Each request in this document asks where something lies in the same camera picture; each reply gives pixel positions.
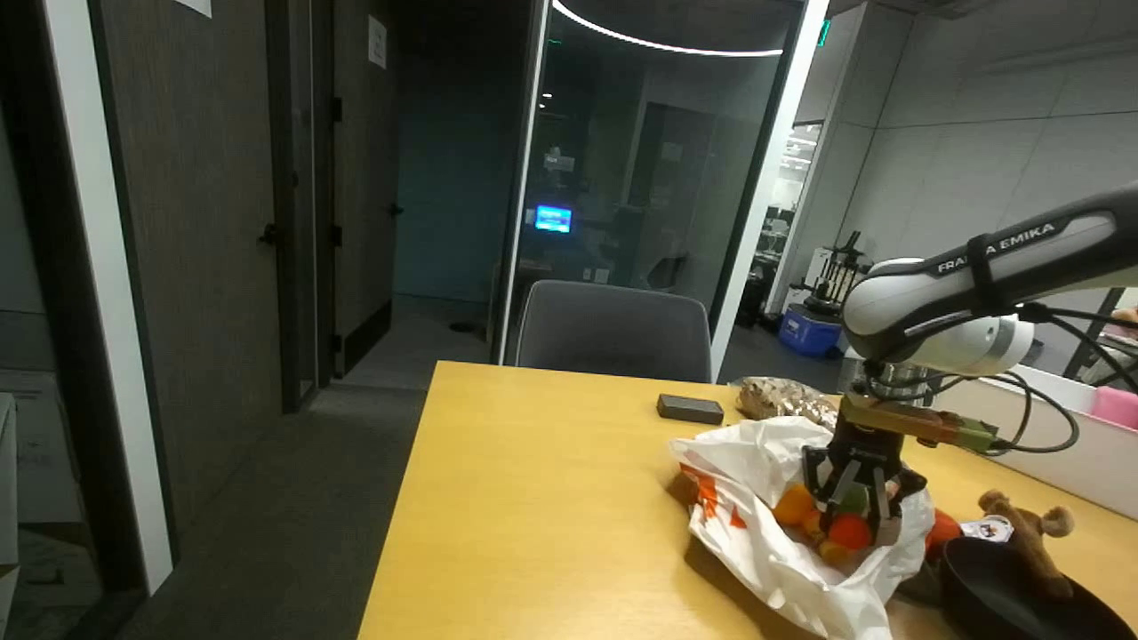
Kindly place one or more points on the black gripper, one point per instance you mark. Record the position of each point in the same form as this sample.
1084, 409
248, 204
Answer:
864, 456

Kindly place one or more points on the red toy strawberry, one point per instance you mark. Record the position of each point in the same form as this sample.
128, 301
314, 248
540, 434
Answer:
853, 531

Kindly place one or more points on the toy orange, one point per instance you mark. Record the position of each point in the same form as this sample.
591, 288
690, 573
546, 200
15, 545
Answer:
798, 505

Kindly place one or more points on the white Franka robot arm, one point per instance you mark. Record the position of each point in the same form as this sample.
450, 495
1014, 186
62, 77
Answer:
982, 278

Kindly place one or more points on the white orange striped cloth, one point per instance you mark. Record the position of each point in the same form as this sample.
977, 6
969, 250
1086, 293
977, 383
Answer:
758, 545

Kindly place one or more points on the clear bag of wooden pieces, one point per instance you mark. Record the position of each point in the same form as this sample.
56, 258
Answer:
786, 398

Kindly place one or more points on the blue bin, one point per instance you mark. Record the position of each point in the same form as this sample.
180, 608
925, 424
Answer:
812, 330

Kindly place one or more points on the brown plush toy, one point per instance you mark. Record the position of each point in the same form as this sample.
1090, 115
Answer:
1030, 534

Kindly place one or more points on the small black device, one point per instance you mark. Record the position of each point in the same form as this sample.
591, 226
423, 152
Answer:
690, 409

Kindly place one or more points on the black bowl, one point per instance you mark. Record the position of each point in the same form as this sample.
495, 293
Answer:
1033, 604

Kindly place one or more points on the white storage box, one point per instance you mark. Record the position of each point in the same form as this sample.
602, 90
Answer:
1090, 466

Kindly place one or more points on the pink item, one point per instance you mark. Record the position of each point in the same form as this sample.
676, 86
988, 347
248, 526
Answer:
1118, 405

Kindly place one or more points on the blue lit monitor screen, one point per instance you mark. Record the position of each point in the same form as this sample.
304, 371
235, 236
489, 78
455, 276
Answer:
552, 218

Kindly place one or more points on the grey door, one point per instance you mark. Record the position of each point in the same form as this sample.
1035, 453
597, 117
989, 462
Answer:
359, 179

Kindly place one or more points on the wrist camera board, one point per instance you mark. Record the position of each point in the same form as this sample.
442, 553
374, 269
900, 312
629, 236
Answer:
918, 424

